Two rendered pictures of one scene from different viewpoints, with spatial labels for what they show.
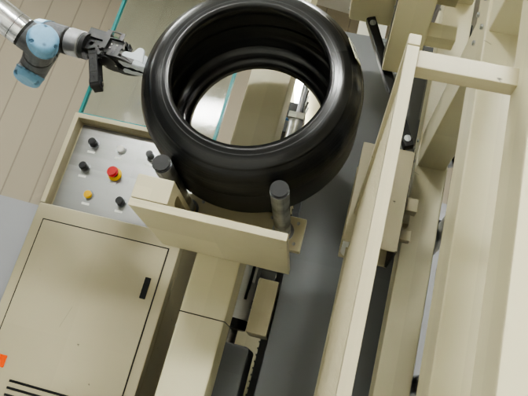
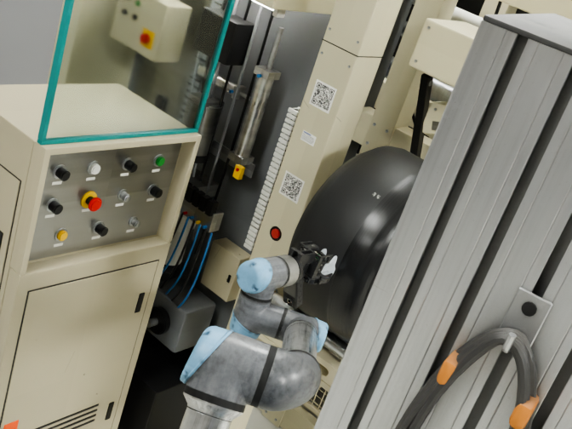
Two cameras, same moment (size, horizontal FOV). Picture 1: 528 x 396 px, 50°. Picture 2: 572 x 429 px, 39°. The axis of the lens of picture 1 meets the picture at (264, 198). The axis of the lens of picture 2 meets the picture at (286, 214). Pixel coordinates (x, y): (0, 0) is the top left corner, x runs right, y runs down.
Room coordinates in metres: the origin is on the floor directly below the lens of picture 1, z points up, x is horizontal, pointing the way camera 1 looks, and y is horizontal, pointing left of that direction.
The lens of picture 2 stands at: (0.72, 2.17, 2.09)
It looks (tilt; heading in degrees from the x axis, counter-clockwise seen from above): 23 degrees down; 295
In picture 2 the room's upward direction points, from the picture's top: 19 degrees clockwise
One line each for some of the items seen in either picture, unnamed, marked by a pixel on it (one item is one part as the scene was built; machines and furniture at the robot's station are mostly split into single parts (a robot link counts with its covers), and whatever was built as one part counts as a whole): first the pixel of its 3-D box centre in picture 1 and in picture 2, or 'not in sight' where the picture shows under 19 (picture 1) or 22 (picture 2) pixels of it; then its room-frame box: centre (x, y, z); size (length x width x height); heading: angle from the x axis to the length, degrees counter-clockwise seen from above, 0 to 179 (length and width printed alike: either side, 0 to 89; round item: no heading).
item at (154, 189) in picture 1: (169, 212); (303, 344); (1.42, 0.22, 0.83); 0.36 x 0.09 x 0.06; 172
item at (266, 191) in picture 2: not in sight; (275, 181); (1.75, 0.09, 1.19); 0.05 x 0.04 x 0.48; 82
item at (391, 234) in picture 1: (375, 206); not in sight; (1.57, -0.32, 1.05); 0.20 x 0.15 x 0.30; 172
